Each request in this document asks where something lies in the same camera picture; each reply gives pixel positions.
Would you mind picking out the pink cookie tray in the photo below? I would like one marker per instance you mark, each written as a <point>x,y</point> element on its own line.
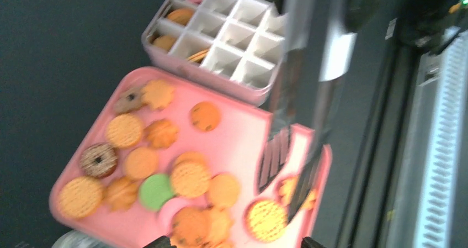
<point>235,146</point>

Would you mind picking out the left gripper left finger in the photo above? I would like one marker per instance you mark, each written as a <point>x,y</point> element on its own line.
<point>161,242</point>

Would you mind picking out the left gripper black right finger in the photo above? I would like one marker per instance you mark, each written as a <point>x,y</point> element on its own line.
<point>309,242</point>

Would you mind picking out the beige compartment box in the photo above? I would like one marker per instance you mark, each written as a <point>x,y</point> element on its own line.
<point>232,46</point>

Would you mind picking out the light blue slotted cable duct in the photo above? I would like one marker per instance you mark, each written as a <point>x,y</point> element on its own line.
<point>422,212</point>

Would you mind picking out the pink and green cookie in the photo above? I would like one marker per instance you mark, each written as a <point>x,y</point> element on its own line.
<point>155,191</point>

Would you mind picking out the chocolate ring cookie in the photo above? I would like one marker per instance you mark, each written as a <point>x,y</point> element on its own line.
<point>99,160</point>

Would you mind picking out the metal tongs white handle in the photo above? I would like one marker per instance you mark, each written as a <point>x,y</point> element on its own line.
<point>327,77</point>

